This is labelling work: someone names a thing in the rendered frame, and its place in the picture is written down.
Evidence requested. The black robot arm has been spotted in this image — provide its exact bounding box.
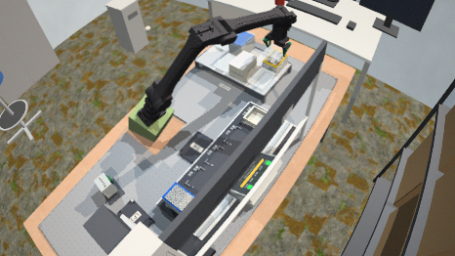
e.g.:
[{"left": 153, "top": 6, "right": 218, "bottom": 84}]
[{"left": 137, "top": 5, "right": 297, "bottom": 127}]

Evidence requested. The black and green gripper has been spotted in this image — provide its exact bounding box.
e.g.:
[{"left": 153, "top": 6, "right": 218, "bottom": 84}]
[{"left": 263, "top": 29, "right": 292, "bottom": 57}]

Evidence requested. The dark grey regrip nest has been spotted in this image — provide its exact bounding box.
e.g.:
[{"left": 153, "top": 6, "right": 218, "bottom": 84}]
[{"left": 178, "top": 131, "right": 214, "bottom": 164}]

